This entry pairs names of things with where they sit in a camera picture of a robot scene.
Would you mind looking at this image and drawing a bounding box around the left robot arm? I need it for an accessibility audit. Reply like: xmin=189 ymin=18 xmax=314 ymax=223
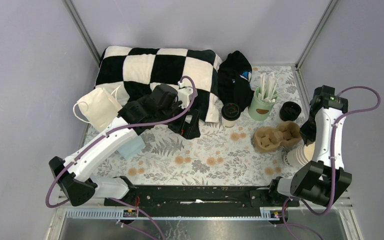
xmin=45 ymin=80 xmax=200 ymax=208

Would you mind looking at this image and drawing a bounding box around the white paper bag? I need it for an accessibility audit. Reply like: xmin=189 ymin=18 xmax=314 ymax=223
xmin=72 ymin=85 xmax=122 ymax=133

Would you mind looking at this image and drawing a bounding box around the white paper coffee cup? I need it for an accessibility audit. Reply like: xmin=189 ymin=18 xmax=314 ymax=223
xmin=221 ymin=116 xmax=239 ymax=128

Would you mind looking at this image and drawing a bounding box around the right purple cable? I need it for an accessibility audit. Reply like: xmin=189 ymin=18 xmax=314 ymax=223
xmin=281 ymin=86 xmax=382 ymax=240

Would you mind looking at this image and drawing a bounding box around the stack of paper cups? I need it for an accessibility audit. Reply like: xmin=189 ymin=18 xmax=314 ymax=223
xmin=283 ymin=143 xmax=315 ymax=168

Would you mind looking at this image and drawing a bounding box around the brown cardboard cup carrier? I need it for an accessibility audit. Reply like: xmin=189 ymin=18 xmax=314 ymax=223
xmin=252 ymin=121 xmax=302 ymax=153

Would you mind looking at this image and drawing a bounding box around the stack of black lids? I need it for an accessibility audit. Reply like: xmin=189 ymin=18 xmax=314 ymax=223
xmin=279 ymin=101 xmax=302 ymax=122

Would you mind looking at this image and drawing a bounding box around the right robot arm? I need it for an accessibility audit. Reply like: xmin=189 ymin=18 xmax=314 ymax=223
xmin=266 ymin=85 xmax=352 ymax=207

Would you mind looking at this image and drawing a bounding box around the light blue napkin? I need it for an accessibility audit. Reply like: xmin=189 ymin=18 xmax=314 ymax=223
xmin=117 ymin=136 xmax=146 ymax=160

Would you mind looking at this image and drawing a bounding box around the black white checkered pillow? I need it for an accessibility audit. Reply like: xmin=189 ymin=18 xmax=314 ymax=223
xmin=95 ymin=45 xmax=222 ymax=123

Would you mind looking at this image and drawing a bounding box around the green straw holder cup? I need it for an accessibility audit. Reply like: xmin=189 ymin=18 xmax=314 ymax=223
xmin=248 ymin=87 xmax=275 ymax=122

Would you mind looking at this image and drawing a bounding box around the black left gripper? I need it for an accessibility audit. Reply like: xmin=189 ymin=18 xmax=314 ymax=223
xmin=157 ymin=98 xmax=201 ymax=139

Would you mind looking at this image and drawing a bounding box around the floral table mat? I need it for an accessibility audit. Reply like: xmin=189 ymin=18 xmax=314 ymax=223
xmin=93 ymin=66 xmax=302 ymax=186

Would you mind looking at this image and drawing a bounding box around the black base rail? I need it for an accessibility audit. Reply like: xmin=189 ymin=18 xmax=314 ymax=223
xmin=121 ymin=185 xmax=286 ymax=219

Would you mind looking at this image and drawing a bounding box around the black cloth bundle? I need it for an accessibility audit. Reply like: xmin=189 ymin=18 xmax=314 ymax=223
xmin=218 ymin=50 xmax=254 ymax=112

